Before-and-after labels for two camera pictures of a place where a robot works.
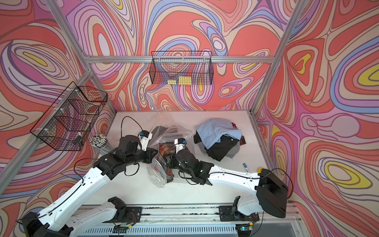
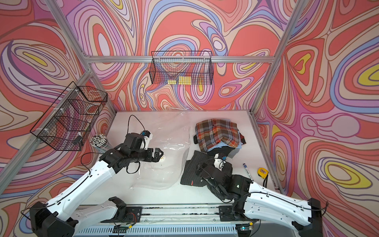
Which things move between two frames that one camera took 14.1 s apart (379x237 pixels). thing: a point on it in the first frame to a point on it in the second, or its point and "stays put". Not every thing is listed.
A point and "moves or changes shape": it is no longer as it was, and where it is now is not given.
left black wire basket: [67, 123] stays put
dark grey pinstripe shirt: [166, 134] to [189, 177]
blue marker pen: [246, 167] stays put
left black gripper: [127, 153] stays put
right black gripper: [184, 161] to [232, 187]
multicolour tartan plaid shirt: [165, 150] to [212, 131]
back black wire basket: [181, 67] stays put
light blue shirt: [212, 130] to [222, 143]
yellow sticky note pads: [182, 80] stays put
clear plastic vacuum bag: [164, 134] moves or changes shape
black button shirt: [219, 150] to [231, 152]
